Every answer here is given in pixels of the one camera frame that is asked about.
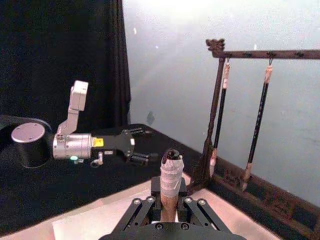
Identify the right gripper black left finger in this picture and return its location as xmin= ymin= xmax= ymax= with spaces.
xmin=113 ymin=176 xmax=163 ymax=232

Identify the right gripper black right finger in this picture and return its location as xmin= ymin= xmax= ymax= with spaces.
xmin=176 ymin=178 xmax=228 ymax=232

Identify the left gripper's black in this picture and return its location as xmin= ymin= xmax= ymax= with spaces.
xmin=91 ymin=126 xmax=160 ymax=166

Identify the brown brush with taped end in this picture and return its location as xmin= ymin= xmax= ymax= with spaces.
xmin=159 ymin=148 xmax=185 ymax=223

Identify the pale pink felt mat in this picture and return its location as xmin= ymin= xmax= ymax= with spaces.
xmin=0 ymin=172 xmax=281 ymax=240

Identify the white paper sheet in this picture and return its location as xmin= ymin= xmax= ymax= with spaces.
xmin=51 ymin=199 xmax=131 ymax=240

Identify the hanging black-shafted brush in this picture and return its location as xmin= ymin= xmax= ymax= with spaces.
xmin=241 ymin=58 xmax=274 ymax=191
xmin=209 ymin=57 xmax=232 ymax=177

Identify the black table cloth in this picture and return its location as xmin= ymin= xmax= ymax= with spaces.
xmin=0 ymin=113 xmax=208 ymax=237

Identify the black curtain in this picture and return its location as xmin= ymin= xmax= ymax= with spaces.
xmin=0 ymin=0 xmax=132 ymax=131

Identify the dark wooden brush rack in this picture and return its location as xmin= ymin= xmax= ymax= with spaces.
xmin=187 ymin=38 xmax=320 ymax=240

